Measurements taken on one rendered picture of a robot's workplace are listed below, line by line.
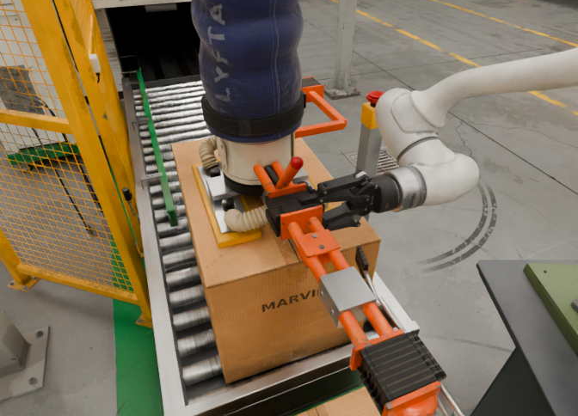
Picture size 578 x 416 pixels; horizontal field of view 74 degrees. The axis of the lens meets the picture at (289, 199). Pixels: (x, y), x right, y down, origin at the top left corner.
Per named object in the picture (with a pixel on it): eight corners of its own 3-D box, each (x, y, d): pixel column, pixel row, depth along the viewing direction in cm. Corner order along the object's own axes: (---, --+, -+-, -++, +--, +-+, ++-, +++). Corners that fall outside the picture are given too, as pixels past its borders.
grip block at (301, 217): (264, 215, 78) (262, 192, 75) (308, 204, 81) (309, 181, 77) (278, 241, 72) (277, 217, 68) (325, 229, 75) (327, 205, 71)
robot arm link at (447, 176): (412, 219, 84) (386, 169, 89) (469, 203, 89) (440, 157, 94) (436, 194, 75) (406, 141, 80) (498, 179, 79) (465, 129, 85)
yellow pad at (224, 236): (192, 170, 110) (188, 155, 106) (226, 163, 112) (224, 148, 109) (218, 249, 84) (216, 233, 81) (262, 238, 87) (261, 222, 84)
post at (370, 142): (338, 289, 194) (361, 102, 132) (350, 285, 196) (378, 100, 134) (345, 299, 189) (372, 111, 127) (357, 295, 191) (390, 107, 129)
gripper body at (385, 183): (402, 186, 74) (361, 195, 72) (395, 218, 80) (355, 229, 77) (382, 165, 80) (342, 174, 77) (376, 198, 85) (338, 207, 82)
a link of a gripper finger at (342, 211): (358, 194, 80) (359, 198, 81) (309, 215, 78) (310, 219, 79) (368, 205, 77) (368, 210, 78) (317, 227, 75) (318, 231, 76)
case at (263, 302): (191, 235, 145) (170, 143, 121) (290, 212, 156) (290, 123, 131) (225, 385, 101) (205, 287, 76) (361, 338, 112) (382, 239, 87)
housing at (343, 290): (316, 295, 62) (316, 276, 59) (353, 283, 64) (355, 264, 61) (335, 330, 57) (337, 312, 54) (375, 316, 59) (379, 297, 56)
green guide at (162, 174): (127, 82, 263) (123, 70, 258) (143, 81, 266) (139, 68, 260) (150, 233, 146) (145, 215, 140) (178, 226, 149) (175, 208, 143)
